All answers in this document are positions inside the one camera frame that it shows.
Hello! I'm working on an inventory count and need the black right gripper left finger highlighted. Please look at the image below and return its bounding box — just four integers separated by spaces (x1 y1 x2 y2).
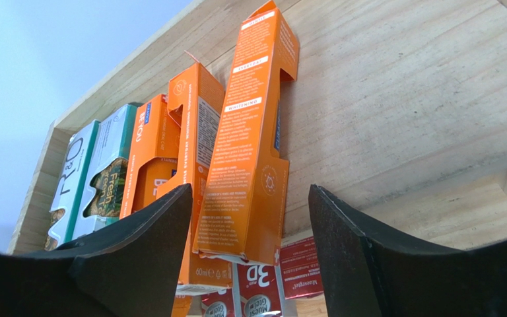
0 184 192 316

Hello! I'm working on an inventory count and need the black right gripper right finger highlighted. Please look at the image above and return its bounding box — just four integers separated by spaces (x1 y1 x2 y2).
308 184 507 316

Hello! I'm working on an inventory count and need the silver red toothpaste box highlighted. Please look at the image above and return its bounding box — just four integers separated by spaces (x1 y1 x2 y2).
280 236 323 299

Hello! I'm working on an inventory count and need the red 3D toothpaste box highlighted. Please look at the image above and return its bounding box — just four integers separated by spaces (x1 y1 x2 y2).
201 289 236 317
236 264 285 316

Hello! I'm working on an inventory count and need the orange toothpaste box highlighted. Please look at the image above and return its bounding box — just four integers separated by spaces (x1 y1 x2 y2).
192 1 300 265
156 62 232 296
119 94 180 219

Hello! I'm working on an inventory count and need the silver teal Oral toothpaste box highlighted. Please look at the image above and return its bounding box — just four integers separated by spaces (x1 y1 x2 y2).
44 120 100 251

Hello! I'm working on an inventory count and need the wooden two-tier shelf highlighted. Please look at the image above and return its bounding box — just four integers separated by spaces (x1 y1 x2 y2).
7 0 507 317

